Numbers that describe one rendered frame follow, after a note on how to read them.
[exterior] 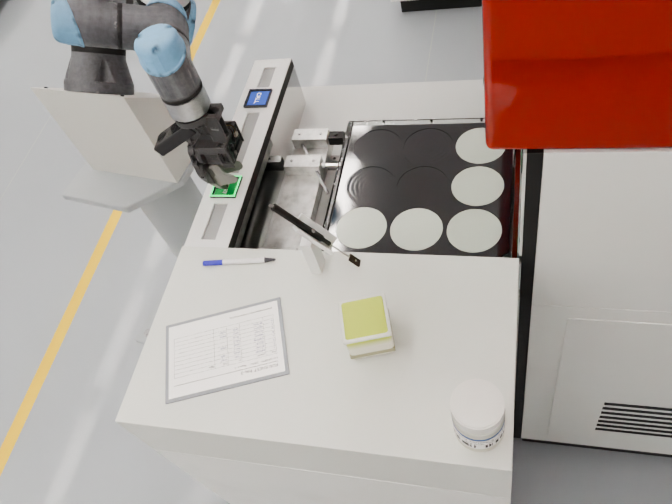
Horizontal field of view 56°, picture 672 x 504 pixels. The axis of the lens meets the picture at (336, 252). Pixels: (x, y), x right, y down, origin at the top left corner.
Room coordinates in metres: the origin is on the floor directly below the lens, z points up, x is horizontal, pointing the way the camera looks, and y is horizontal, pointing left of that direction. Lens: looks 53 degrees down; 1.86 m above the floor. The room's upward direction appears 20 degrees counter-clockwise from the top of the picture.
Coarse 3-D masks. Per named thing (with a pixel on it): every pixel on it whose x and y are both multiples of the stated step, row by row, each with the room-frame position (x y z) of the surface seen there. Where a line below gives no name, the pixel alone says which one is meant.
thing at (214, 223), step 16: (256, 64) 1.29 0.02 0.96; (272, 64) 1.27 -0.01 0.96; (288, 64) 1.25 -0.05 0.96; (256, 80) 1.23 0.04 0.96; (272, 80) 1.21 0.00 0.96; (272, 96) 1.16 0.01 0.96; (240, 112) 1.14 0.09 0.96; (256, 112) 1.13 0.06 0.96; (272, 112) 1.11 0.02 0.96; (240, 128) 1.09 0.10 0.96; (256, 128) 1.07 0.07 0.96; (256, 144) 1.02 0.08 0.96; (240, 160) 1.00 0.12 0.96; (256, 160) 0.98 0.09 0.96; (208, 192) 0.94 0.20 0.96; (240, 192) 0.91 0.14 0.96; (208, 208) 0.90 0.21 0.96; (224, 208) 0.88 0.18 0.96; (240, 208) 0.87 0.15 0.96; (192, 224) 0.87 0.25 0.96; (208, 224) 0.86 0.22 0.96; (224, 224) 0.84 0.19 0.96; (192, 240) 0.83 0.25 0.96; (208, 240) 0.81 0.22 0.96; (224, 240) 0.80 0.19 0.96
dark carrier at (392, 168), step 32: (384, 128) 1.00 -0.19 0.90; (416, 128) 0.96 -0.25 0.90; (448, 128) 0.93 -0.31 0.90; (352, 160) 0.94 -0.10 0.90; (384, 160) 0.91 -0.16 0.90; (416, 160) 0.88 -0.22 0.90; (448, 160) 0.85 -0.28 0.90; (512, 160) 0.79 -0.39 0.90; (352, 192) 0.86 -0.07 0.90; (384, 192) 0.83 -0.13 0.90; (416, 192) 0.80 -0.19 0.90; (448, 192) 0.77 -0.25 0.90; (480, 256) 0.60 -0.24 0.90
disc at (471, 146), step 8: (480, 128) 0.90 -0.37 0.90; (464, 136) 0.89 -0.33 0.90; (472, 136) 0.89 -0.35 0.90; (480, 136) 0.88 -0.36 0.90; (456, 144) 0.88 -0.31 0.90; (464, 144) 0.87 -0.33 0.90; (472, 144) 0.87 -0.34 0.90; (480, 144) 0.86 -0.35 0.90; (464, 152) 0.85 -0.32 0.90; (472, 152) 0.84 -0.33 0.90; (480, 152) 0.84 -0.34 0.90; (488, 152) 0.83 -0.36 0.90; (496, 152) 0.82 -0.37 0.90; (472, 160) 0.82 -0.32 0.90; (480, 160) 0.82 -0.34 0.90; (488, 160) 0.81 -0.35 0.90
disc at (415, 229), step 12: (408, 216) 0.75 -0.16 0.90; (420, 216) 0.74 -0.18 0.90; (432, 216) 0.73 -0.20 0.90; (396, 228) 0.73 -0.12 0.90; (408, 228) 0.72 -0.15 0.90; (420, 228) 0.71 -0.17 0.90; (432, 228) 0.70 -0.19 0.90; (396, 240) 0.70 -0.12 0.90; (408, 240) 0.69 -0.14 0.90; (420, 240) 0.68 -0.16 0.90; (432, 240) 0.67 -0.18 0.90
